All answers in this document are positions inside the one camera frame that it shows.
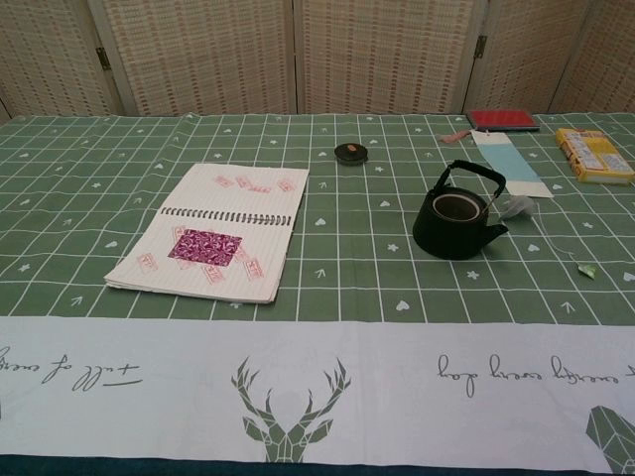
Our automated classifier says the yellow printed box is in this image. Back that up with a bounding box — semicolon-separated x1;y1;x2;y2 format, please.
554;127;635;185

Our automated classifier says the woven folding screen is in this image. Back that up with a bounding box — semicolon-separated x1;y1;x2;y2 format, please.
0;0;635;120

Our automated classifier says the red stamp pad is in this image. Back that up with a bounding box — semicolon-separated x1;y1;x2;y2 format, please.
465;108;541;133

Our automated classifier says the open spiral notebook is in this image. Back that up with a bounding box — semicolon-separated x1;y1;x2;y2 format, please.
103;163;311;304

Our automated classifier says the blue white bookmark with tassel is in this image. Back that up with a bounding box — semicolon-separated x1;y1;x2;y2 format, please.
439;127;556;198

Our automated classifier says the white tea bag with string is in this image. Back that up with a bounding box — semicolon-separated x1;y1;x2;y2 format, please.
498;194;599;279

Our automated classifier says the purple patterned paper square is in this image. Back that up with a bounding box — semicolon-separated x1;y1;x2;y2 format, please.
167;227;243;268

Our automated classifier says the green grid deer tablecloth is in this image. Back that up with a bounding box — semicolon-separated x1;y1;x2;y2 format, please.
0;112;635;476

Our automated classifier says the black cast iron teapot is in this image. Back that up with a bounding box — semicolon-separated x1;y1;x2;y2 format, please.
412;161;510;260

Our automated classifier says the black teapot lid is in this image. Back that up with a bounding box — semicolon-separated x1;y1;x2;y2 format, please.
333;142;369;166

